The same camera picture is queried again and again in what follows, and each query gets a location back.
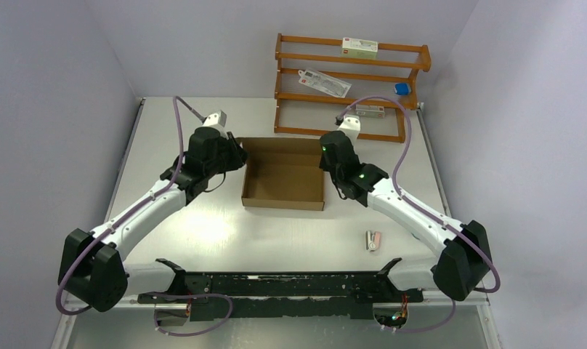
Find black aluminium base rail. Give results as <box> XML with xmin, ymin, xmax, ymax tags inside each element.
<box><xmin>137</xmin><ymin>271</ymin><xmax>424</xmax><ymax>321</ymax></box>

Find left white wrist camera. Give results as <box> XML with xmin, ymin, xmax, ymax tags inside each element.
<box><xmin>203</xmin><ymin>110</ymin><xmax>227</xmax><ymax>134</ymax></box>

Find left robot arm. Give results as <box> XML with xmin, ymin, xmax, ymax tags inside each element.
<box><xmin>57</xmin><ymin>127</ymin><xmax>247</xmax><ymax>312</ymax></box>

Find white plastic packet on shelf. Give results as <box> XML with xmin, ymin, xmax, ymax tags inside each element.
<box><xmin>298</xmin><ymin>69</ymin><xmax>352</xmax><ymax>98</ymax></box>

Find brown cardboard box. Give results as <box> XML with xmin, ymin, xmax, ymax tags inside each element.
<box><xmin>238</xmin><ymin>137</ymin><xmax>325</xmax><ymax>211</ymax></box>

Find pink white small device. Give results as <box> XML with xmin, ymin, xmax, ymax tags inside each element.
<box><xmin>365</xmin><ymin>230</ymin><xmax>381</xmax><ymax>252</ymax></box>

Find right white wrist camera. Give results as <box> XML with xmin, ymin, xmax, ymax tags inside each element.
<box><xmin>337</xmin><ymin>114</ymin><xmax>361</xmax><ymax>145</ymax></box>

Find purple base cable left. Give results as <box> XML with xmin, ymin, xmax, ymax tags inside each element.
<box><xmin>153</xmin><ymin>292</ymin><xmax>234</xmax><ymax>338</ymax></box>

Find orange wooden shelf rack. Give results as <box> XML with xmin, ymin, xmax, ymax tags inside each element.
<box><xmin>274</xmin><ymin>33</ymin><xmax>432</xmax><ymax>143</ymax></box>

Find grey white box lower shelf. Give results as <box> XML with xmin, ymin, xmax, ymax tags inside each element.
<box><xmin>355</xmin><ymin>104</ymin><xmax>385</xmax><ymax>119</ymax></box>

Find green white box top shelf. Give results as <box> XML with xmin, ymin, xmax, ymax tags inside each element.
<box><xmin>341</xmin><ymin>37</ymin><xmax>378</xmax><ymax>60</ymax></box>

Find blue small object on shelf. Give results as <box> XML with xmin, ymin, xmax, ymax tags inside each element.
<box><xmin>394</xmin><ymin>82</ymin><xmax>413</xmax><ymax>96</ymax></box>

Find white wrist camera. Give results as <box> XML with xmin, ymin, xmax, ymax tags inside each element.
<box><xmin>337</xmin><ymin>114</ymin><xmax>361</xmax><ymax>145</ymax></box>
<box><xmin>203</xmin><ymin>110</ymin><xmax>227</xmax><ymax>134</ymax></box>

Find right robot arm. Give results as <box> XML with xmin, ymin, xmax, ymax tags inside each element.
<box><xmin>320</xmin><ymin>131</ymin><xmax>495</xmax><ymax>301</ymax></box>

